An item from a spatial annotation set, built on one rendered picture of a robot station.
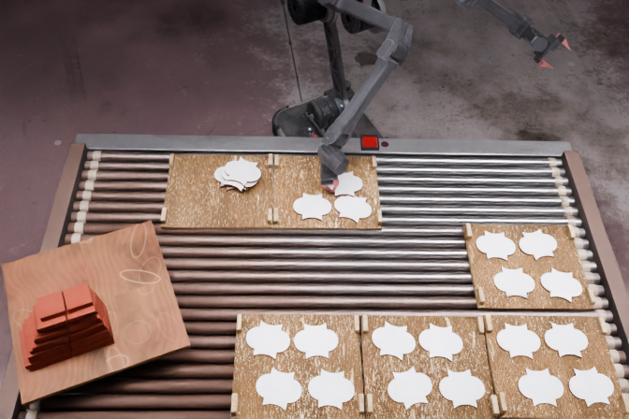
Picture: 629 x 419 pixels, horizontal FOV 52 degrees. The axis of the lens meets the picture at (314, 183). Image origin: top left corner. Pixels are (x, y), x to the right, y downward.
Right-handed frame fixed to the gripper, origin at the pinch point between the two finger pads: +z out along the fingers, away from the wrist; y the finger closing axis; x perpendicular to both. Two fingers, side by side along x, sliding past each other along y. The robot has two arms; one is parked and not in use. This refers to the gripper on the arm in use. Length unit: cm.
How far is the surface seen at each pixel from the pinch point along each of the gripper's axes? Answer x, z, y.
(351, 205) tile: -6.9, 2.5, -9.8
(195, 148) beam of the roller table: 55, -7, 20
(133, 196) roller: 76, -11, -5
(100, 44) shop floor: 160, 61, 193
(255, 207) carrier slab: 29.3, -3.5, -10.6
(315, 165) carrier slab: 6.3, 0.5, 10.7
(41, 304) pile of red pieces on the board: 77, -47, -71
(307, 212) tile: 9.7, -0.6, -13.7
